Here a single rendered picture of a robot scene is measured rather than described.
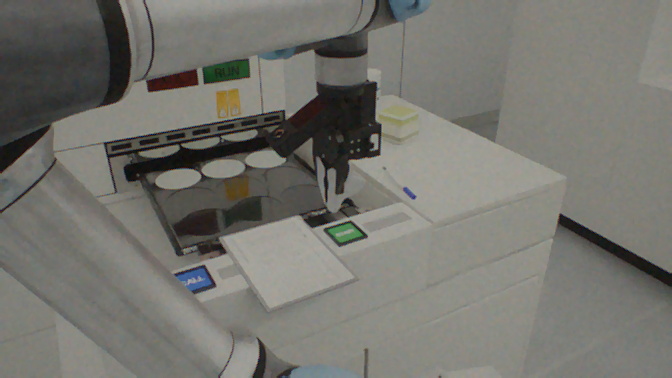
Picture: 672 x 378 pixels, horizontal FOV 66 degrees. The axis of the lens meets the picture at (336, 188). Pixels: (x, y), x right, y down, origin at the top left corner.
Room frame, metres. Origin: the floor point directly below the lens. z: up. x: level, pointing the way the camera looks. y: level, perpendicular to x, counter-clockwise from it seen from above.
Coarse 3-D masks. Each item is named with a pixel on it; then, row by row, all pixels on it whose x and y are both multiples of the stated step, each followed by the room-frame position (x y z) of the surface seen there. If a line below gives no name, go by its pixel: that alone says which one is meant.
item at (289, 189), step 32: (288, 160) 1.15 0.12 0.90; (160, 192) 0.99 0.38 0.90; (192, 192) 0.99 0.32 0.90; (224, 192) 0.99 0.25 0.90; (256, 192) 0.99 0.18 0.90; (288, 192) 0.99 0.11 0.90; (320, 192) 0.99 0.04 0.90; (192, 224) 0.86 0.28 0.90; (224, 224) 0.86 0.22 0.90; (256, 224) 0.86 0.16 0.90
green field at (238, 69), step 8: (224, 64) 1.23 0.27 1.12; (232, 64) 1.24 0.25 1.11; (240, 64) 1.25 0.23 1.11; (208, 72) 1.21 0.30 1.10; (216, 72) 1.22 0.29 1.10; (224, 72) 1.23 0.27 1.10; (232, 72) 1.24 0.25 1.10; (240, 72) 1.25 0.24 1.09; (248, 72) 1.26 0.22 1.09; (208, 80) 1.21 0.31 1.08; (216, 80) 1.22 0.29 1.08
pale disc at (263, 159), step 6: (252, 156) 1.18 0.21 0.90; (258, 156) 1.18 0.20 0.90; (264, 156) 1.18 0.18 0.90; (270, 156) 1.18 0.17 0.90; (276, 156) 1.18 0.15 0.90; (246, 162) 1.14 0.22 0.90; (252, 162) 1.14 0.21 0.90; (258, 162) 1.14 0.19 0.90; (264, 162) 1.14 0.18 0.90; (270, 162) 1.14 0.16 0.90; (276, 162) 1.14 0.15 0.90; (282, 162) 1.14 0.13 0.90
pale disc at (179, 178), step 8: (160, 176) 1.07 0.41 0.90; (168, 176) 1.07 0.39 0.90; (176, 176) 1.07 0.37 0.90; (184, 176) 1.07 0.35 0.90; (192, 176) 1.07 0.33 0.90; (200, 176) 1.07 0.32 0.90; (160, 184) 1.03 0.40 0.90; (168, 184) 1.03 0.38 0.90; (176, 184) 1.03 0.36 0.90; (184, 184) 1.03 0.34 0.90; (192, 184) 1.03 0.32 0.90
